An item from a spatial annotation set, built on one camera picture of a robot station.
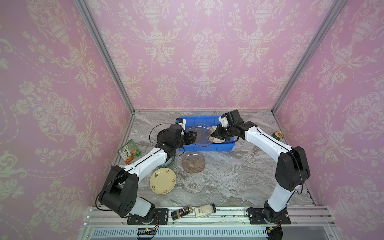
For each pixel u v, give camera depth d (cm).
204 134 87
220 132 78
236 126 68
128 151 96
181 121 77
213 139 86
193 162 93
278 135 92
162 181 85
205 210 73
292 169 47
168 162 92
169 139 66
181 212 73
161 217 75
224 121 83
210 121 109
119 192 43
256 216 73
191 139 76
